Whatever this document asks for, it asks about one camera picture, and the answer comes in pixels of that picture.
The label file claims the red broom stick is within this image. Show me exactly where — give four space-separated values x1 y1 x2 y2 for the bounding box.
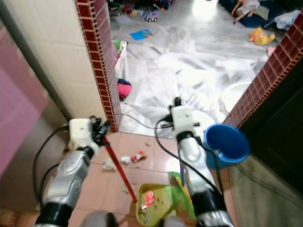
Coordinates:
103 140 138 204

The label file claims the dark blue floor mat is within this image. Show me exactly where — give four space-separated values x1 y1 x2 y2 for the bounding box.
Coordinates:
219 0 281 28

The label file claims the white crumpled paper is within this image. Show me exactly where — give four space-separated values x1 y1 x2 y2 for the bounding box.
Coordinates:
103 157 117 171

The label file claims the small red white wrapper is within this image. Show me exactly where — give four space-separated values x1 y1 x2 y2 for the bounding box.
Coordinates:
131 151 147 164

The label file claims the pink and dark bag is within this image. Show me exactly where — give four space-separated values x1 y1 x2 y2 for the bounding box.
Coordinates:
117 78 133 100

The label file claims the white round bowl fixture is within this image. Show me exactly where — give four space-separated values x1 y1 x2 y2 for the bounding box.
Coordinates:
220 80 252 117

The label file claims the blue plastic basin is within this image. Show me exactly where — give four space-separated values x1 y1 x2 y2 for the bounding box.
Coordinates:
203 123 251 169

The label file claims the red white crumpled wrapper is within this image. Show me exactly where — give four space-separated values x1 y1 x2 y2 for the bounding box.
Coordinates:
141 190 156 210

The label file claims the blue flat book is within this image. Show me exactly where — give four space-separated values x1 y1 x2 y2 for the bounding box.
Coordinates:
130 29 153 41

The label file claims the pink door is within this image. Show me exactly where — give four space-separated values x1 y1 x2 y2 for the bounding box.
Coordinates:
0 27 51 176

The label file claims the grey robot leg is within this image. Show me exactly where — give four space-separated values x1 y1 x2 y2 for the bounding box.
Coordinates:
82 210 117 227

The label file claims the small toy car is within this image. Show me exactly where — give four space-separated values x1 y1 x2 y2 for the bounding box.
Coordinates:
144 9 160 23

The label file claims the yellow plush toy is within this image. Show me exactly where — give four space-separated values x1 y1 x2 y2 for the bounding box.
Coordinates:
248 27 276 47

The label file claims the sitting child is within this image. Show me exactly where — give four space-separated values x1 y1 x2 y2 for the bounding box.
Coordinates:
232 0 261 25

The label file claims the white crumpled bag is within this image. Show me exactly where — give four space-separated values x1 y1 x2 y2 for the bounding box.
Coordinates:
274 10 302 30

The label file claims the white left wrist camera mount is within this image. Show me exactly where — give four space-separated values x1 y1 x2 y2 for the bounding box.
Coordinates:
69 118 94 146

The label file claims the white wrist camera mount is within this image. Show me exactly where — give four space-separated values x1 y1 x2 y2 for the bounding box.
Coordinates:
69 118 94 146
170 105 199 138

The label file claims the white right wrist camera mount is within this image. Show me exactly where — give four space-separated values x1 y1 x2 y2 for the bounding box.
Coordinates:
170 105 199 138

